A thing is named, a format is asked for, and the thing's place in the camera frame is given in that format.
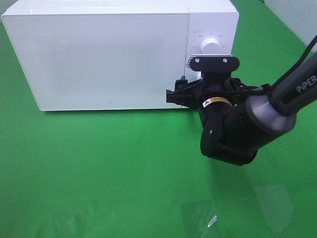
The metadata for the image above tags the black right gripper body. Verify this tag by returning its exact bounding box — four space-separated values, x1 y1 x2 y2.
194 72 238 117

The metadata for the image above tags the white microwave door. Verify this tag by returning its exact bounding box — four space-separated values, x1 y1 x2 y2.
3 13 188 111

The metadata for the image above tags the white microwave knob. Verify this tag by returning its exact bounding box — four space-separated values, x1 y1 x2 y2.
191 71 202 81
200 36 220 54

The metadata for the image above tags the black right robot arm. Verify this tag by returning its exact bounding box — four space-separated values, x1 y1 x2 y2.
166 53 317 166

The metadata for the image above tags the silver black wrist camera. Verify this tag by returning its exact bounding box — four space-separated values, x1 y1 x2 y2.
186 54 240 73

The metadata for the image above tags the white microwave oven body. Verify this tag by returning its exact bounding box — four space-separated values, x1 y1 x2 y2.
5 0 240 109

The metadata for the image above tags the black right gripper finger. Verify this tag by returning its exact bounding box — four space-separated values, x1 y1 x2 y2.
166 90 197 109
174 76 203 91

